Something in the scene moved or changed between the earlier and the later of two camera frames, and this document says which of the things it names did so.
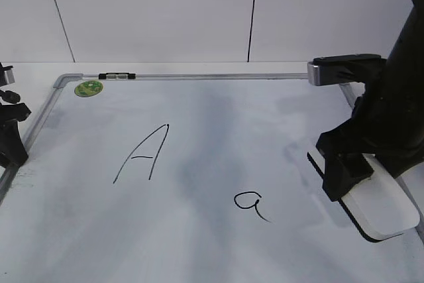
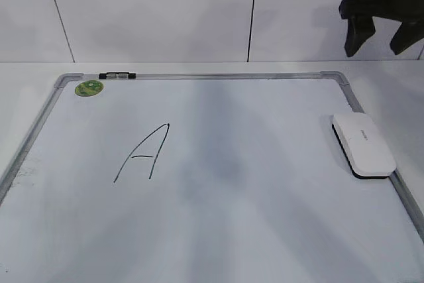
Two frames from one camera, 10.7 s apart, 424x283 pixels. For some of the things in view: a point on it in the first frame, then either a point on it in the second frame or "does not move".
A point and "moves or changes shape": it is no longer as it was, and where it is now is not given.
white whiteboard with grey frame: x=187 y=177 does not move
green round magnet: x=87 y=89 does not move
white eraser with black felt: x=378 y=205 moves or changes shape
